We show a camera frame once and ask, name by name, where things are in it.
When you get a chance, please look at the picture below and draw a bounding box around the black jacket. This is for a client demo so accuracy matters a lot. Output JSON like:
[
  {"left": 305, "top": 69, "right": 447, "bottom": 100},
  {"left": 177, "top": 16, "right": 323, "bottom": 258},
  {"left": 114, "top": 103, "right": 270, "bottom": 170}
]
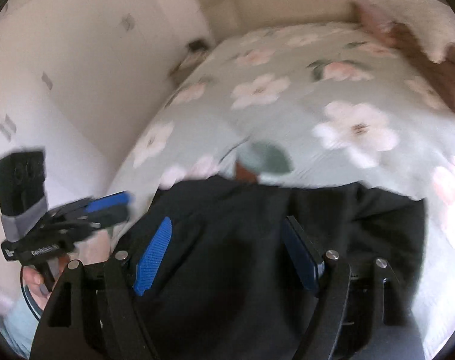
[{"left": 117, "top": 176, "right": 425, "bottom": 359}]

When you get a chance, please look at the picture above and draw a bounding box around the left hand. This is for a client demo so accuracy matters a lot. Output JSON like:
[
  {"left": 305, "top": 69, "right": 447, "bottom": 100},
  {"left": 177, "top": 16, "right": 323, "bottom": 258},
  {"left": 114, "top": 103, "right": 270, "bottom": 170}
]
[{"left": 22, "top": 244, "right": 111, "bottom": 311}]

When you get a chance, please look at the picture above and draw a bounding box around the white wardrobe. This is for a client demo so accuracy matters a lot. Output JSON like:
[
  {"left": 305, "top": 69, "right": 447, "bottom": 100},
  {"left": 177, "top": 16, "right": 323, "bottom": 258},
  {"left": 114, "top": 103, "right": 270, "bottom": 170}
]
[{"left": 0, "top": 0, "right": 214, "bottom": 308}]

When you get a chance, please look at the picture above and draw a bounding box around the floral bedspread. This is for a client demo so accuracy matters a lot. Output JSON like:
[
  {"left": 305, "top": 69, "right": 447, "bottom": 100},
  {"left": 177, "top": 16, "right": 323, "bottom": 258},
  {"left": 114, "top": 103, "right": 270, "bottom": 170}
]
[{"left": 110, "top": 23, "right": 455, "bottom": 359}]

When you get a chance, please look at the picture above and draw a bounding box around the pink folded quilt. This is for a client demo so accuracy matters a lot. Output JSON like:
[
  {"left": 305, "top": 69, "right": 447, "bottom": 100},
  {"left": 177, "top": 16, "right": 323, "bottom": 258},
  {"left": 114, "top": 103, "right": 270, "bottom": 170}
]
[{"left": 352, "top": 0, "right": 455, "bottom": 113}]

